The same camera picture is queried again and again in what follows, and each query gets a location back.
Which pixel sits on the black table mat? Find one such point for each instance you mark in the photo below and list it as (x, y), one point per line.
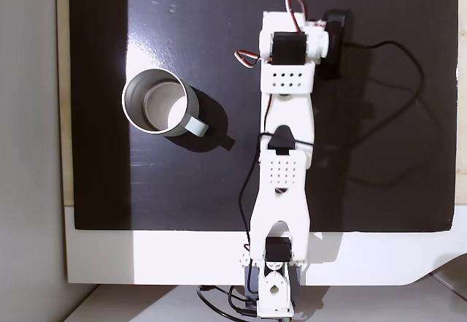
(189, 26)

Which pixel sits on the grey metal mug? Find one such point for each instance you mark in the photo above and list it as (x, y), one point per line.
(157, 99)

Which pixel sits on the black oval camera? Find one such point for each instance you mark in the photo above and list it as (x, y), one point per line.
(335, 44)

